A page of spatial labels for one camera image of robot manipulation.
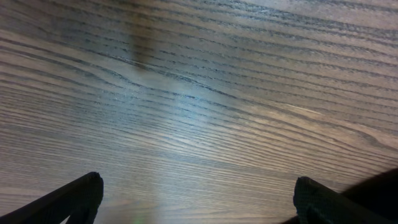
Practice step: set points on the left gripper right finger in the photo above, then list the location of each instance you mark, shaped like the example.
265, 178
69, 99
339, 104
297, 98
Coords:
317, 204

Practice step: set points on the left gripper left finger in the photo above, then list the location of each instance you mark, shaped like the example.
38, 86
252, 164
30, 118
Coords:
76, 202

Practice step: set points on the black t-shirt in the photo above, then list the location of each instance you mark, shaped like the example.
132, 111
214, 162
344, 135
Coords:
378, 194

